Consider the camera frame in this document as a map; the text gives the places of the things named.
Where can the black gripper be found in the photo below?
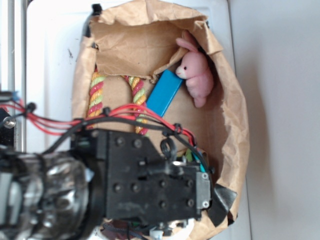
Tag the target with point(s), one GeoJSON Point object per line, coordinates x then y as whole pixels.
{"type": "Point", "coordinates": [148, 185]}

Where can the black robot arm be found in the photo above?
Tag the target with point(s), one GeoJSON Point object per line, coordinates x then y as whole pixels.
{"type": "Point", "coordinates": [57, 195]}

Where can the blue wooden block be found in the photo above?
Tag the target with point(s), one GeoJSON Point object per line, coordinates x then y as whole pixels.
{"type": "Point", "coordinates": [164, 92]}

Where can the green plush turtle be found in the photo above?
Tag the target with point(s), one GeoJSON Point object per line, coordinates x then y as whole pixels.
{"type": "Point", "coordinates": [188, 154]}

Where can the brown paper bag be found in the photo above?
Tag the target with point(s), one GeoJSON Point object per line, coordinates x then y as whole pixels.
{"type": "Point", "coordinates": [138, 38]}

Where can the pink plush bunny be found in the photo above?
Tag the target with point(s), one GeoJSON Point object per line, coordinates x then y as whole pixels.
{"type": "Point", "coordinates": [195, 70]}

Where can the multicoloured twisted rope toy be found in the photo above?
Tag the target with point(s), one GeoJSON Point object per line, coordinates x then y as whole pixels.
{"type": "Point", "coordinates": [95, 105]}

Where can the black metal bracket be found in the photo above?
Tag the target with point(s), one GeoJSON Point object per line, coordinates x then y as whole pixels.
{"type": "Point", "coordinates": [7, 122]}

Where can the aluminium frame rail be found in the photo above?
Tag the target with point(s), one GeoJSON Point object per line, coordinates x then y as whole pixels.
{"type": "Point", "coordinates": [13, 16]}

